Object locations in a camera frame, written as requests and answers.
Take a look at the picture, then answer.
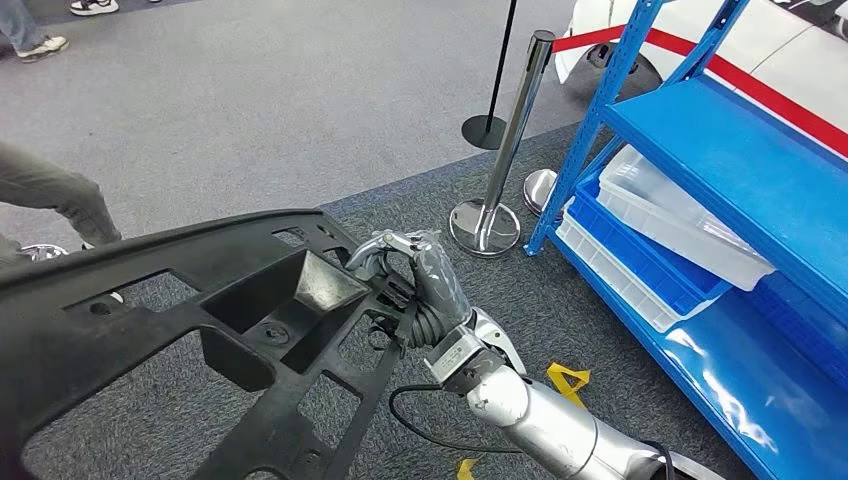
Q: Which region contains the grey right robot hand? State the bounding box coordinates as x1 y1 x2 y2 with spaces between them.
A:
345 229 473 321

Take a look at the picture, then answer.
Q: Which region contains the black plastic licence plate bracket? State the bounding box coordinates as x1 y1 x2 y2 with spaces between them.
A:
0 209 422 480

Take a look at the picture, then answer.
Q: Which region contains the blue metal shelf rack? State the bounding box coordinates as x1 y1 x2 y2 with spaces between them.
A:
523 0 848 480

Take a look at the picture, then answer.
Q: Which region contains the black stanchion pole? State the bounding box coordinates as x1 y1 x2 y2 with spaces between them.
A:
461 0 519 152

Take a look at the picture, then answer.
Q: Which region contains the red barrier belt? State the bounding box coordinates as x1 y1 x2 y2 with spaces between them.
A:
551 25 848 159

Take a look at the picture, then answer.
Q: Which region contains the person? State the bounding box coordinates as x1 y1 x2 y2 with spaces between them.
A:
0 0 122 65
0 140 124 266

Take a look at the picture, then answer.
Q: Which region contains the white car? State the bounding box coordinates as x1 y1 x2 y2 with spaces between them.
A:
555 0 848 160

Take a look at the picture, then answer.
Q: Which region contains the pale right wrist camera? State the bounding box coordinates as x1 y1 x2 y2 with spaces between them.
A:
423 324 508 397

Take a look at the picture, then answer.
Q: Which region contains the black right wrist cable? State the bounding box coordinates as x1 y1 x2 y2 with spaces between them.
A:
388 384 525 456

